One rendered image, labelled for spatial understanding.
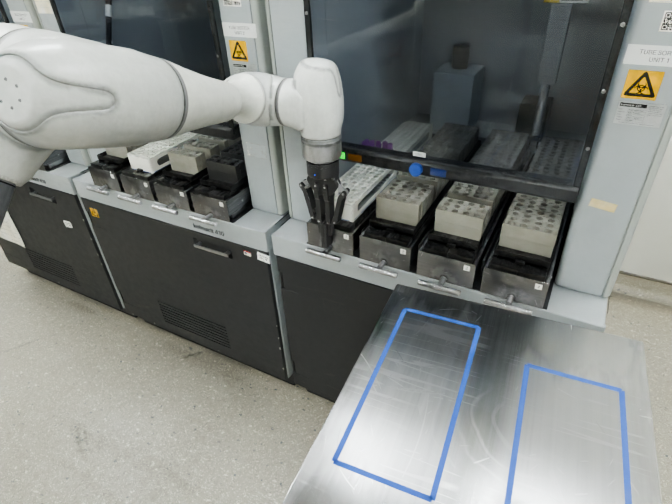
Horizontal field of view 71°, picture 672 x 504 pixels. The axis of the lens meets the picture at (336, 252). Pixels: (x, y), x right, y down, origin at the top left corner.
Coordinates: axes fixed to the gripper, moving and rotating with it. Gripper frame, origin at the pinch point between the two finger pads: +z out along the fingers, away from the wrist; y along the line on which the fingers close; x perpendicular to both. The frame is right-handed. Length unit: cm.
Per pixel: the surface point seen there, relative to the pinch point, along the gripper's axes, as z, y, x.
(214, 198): -0.9, 37.7, -1.5
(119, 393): 80, 82, 24
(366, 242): 0.6, -10.4, -1.4
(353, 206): -6.0, -4.9, -5.7
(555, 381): -2, -57, 26
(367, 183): -6.9, -3.3, -17.1
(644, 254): 57, -86, -122
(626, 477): -1, -67, 38
